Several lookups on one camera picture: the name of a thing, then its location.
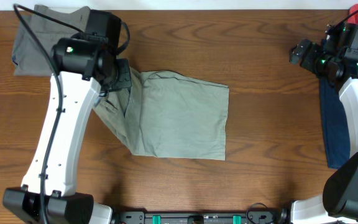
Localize khaki beige shorts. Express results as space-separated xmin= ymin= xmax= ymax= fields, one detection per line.
xmin=94 ymin=69 xmax=229 ymax=161

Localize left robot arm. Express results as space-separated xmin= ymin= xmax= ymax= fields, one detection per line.
xmin=2 ymin=10 xmax=132 ymax=223

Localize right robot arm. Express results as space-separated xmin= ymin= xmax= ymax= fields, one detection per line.
xmin=287 ymin=19 xmax=358 ymax=223

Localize red garment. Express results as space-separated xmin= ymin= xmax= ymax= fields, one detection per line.
xmin=347 ymin=4 xmax=358 ymax=24

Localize folded grey shorts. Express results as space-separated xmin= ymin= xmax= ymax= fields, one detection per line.
xmin=11 ymin=4 xmax=90 ymax=77

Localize navy blue shorts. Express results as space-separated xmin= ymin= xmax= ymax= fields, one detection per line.
xmin=319 ymin=78 xmax=351 ymax=169

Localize left black cable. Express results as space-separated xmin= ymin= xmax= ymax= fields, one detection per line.
xmin=12 ymin=3 xmax=131 ymax=224

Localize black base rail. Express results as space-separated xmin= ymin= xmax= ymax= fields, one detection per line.
xmin=111 ymin=208 xmax=291 ymax=224

